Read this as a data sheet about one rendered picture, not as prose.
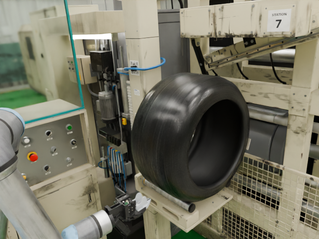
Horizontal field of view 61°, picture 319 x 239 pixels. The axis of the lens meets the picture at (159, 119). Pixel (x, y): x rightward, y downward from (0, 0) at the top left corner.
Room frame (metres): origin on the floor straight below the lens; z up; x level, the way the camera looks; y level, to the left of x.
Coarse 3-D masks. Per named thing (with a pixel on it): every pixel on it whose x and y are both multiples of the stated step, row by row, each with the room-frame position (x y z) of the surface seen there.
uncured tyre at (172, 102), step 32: (160, 96) 1.10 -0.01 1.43; (192, 96) 1.03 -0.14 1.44; (224, 96) 1.11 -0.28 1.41; (160, 128) 0.98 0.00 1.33; (192, 128) 0.98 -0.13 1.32; (224, 128) 1.40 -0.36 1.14; (160, 160) 0.95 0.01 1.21; (192, 160) 1.38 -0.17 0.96; (224, 160) 1.30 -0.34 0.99; (192, 192) 0.98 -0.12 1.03
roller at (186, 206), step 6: (144, 180) 1.28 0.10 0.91; (150, 186) 1.23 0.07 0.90; (162, 192) 1.16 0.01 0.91; (168, 198) 1.13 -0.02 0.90; (174, 198) 1.10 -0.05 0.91; (180, 204) 1.06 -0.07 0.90; (186, 204) 1.04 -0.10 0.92; (192, 204) 1.03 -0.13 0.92; (186, 210) 1.03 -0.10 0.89; (192, 210) 1.03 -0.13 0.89
